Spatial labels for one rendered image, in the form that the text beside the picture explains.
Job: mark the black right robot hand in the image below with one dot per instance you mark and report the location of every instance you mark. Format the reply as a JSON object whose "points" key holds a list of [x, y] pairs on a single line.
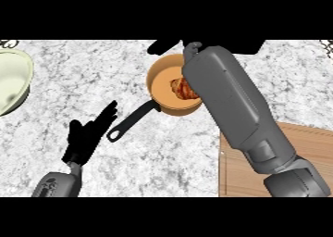
{"points": [[209, 44]]}

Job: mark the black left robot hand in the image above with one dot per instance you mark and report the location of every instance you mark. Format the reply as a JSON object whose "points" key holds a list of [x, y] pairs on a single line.
{"points": [[84, 139]]}

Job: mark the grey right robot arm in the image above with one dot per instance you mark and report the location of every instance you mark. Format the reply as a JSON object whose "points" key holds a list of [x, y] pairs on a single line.
{"points": [[246, 123]]}

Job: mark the brown croissant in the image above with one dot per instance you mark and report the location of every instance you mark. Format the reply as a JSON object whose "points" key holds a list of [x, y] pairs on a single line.
{"points": [[181, 88]]}

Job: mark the wooden cutting board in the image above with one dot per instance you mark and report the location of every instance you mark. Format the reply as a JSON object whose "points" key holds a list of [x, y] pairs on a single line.
{"points": [[310, 160]]}

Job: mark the pale green bowl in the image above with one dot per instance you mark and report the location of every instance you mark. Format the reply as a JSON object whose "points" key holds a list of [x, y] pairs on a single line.
{"points": [[4, 84]]}

